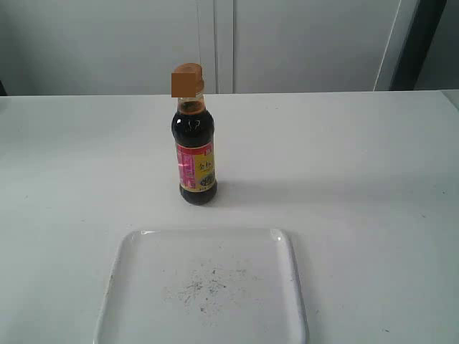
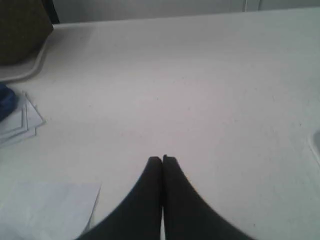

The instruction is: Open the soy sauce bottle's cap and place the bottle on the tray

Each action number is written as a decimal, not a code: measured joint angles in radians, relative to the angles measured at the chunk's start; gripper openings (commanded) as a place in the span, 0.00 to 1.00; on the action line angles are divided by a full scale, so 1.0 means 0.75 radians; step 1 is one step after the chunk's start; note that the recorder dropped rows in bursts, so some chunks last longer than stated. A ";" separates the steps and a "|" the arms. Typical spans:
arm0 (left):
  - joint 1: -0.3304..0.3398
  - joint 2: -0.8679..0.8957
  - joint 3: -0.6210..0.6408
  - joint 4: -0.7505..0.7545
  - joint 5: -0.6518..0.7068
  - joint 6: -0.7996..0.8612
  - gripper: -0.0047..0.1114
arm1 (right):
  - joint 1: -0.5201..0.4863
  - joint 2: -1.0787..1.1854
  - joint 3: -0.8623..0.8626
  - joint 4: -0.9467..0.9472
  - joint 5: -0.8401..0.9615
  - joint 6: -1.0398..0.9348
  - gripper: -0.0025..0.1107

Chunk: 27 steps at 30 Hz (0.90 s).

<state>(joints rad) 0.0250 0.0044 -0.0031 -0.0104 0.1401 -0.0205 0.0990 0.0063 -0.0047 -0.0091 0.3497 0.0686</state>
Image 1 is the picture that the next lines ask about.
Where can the clear square plastic tray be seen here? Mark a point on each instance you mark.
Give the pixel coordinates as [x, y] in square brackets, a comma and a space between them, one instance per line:
[230, 285]

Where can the dark soy sauce bottle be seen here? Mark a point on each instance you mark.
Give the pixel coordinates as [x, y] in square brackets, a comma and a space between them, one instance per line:
[193, 130]

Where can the dark vertical door frame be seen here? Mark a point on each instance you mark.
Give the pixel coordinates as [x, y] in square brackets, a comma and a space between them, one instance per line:
[427, 16]

